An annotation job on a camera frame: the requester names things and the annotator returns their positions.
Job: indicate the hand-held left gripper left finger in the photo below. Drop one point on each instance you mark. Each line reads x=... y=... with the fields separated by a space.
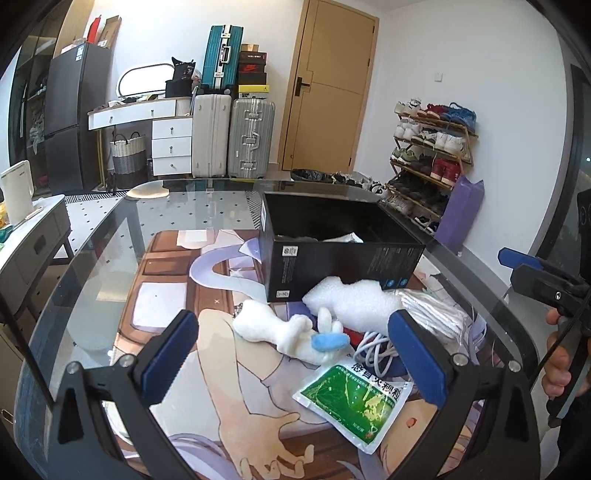
x=171 y=355

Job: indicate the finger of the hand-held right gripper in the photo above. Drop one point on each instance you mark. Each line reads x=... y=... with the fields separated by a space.
x=517 y=257
x=538 y=288

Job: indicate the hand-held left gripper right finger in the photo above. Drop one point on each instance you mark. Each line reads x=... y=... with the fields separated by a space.
x=415 y=355

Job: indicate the clear bag of white masks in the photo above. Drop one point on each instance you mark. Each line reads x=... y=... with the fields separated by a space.
x=434 y=314

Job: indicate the green medicine packet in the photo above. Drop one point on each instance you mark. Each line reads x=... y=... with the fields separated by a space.
x=351 y=401

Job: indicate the white foam piece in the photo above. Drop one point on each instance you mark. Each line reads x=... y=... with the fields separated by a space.
x=355 y=302

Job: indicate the white plush toy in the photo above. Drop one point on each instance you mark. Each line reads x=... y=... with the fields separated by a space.
x=268 y=325

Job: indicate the black cardboard box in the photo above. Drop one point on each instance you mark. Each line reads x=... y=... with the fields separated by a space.
x=323 y=263

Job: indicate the person's right hand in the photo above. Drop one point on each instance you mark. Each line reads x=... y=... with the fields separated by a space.
x=556 y=369

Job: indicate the purple bag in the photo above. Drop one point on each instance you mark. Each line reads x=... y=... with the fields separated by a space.
x=459 y=212

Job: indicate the printed cartoon desk mat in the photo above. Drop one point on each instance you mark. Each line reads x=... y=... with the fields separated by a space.
x=221 y=415

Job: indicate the wooden shoe rack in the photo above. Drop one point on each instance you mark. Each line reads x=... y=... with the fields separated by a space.
x=466 y=134

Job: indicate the white cloth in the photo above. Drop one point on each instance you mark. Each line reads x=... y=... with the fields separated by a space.
x=344 y=238

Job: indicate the rows of racked shoes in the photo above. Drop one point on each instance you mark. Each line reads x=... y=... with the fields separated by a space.
x=429 y=138

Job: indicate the white dotted rug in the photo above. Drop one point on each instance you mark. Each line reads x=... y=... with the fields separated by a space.
x=106 y=212

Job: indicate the scattered loose sneakers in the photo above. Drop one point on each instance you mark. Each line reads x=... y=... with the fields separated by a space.
x=360 y=182

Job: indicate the grey side cabinet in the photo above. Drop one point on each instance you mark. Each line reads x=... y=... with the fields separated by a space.
x=32 y=249

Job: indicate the woven laundry basket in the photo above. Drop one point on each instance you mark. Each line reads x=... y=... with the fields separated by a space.
x=128 y=161

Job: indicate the trash bin with black liner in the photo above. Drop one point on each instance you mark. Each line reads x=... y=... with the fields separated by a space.
x=311 y=175

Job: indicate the white dresser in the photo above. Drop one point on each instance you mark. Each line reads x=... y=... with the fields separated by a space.
x=171 y=138

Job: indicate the white suitcase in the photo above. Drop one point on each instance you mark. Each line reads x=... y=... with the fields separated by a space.
x=210 y=136

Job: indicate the white appliance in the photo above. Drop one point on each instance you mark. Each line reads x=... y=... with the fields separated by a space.
x=16 y=194

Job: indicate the silver suitcase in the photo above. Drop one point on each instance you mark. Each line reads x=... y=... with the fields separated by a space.
x=249 y=138

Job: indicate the wooden door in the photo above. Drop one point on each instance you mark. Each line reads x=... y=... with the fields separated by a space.
x=332 y=92

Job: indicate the dark grey refrigerator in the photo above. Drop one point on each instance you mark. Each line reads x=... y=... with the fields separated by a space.
x=74 y=115

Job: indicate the oval mirror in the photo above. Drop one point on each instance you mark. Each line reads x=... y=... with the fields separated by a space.
x=143 y=83

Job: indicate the dark glass wardrobe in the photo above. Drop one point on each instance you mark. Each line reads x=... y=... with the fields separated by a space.
x=34 y=115

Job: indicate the black bag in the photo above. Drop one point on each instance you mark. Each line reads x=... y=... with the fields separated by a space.
x=180 y=78

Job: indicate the teal suitcase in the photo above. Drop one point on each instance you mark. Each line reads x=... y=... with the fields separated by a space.
x=221 y=57

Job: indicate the brown shoe box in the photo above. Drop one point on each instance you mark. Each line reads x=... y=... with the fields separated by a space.
x=250 y=48

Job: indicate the flat cardboard box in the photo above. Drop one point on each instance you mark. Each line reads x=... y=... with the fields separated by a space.
x=111 y=32

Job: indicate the red flat box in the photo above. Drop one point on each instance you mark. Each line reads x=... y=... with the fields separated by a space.
x=95 y=30

